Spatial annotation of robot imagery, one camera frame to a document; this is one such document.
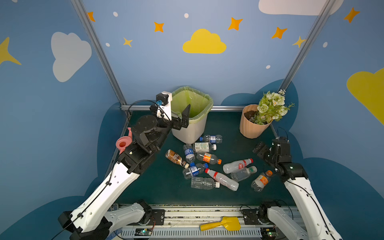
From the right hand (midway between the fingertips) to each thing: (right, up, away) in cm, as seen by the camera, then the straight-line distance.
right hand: (263, 147), depth 78 cm
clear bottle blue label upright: (-40, -5, +15) cm, 43 cm away
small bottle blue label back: (-24, +3, +23) cm, 34 cm away
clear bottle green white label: (-29, -3, +20) cm, 36 cm away
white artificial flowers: (+10, +23, +11) cm, 27 cm away
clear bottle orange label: (-28, -8, +13) cm, 32 cm away
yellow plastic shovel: (-18, -37, -5) cm, 42 cm away
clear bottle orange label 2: (+1, -19, +4) cm, 20 cm away
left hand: (-43, +21, -22) cm, 52 cm away
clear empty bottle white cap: (-31, -22, +8) cm, 39 cm away
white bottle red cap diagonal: (-20, -19, +4) cm, 28 cm away
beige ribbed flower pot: (0, +10, +21) cm, 23 cm away
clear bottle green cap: (-7, -17, +11) cm, 21 cm away
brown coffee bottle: (-48, -9, +13) cm, 50 cm away
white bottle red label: (-15, -13, +10) cm, 22 cm away
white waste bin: (-39, +6, +18) cm, 43 cm away
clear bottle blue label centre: (-37, -14, +8) cm, 40 cm away
